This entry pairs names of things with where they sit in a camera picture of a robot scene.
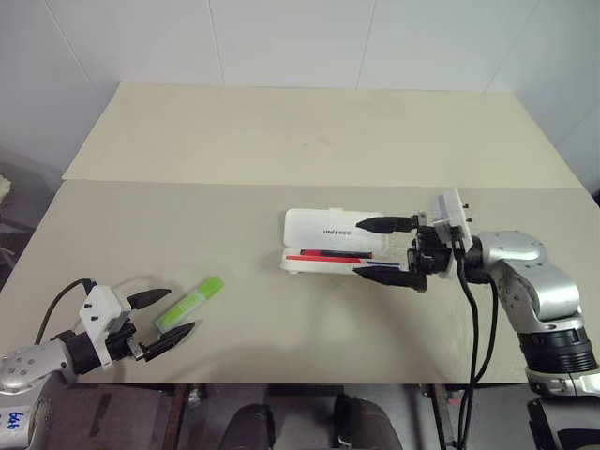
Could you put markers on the dark table frame leg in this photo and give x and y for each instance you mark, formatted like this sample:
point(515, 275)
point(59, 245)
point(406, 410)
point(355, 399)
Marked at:
point(443, 417)

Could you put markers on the blue marker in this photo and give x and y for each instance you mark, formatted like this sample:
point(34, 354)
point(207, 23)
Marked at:
point(382, 265)

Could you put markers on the green highlighter marker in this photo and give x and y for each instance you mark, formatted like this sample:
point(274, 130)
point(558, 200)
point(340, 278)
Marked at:
point(192, 302)

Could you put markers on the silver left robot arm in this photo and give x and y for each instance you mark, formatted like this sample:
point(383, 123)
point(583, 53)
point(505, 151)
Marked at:
point(21, 365)

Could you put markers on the brown table frame leg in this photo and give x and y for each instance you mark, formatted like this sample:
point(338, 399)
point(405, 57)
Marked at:
point(180, 412)

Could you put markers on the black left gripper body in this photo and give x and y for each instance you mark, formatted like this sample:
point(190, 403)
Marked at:
point(119, 348)

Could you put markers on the dark rounded shape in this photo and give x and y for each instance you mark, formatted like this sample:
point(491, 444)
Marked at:
point(250, 429)
point(365, 424)

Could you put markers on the black marker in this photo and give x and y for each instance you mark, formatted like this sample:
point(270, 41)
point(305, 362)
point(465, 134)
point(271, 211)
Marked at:
point(347, 253)

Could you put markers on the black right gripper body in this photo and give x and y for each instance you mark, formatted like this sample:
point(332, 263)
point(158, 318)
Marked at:
point(431, 255)

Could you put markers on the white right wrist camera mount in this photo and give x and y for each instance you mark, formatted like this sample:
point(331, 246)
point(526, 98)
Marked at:
point(447, 211)

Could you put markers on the red marker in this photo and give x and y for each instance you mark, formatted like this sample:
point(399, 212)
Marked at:
point(319, 258)

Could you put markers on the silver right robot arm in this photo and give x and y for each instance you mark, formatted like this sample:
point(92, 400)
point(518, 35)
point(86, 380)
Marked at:
point(534, 281)

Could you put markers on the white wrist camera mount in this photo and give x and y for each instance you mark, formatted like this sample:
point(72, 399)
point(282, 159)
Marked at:
point(447, 211)
point(100, 304)

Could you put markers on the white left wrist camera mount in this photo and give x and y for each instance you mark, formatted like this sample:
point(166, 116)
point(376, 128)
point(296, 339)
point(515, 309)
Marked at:
point(100, 304)

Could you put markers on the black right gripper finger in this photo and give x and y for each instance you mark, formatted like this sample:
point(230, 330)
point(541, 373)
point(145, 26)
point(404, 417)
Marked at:
point(394, 277)
point(384, 224)

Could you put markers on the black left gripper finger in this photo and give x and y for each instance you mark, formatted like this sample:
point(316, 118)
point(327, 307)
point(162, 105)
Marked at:
point(169, 340)
point(149, 298)

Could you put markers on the white plastic pencil case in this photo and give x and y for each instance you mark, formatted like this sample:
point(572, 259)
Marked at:
point(319, 226)

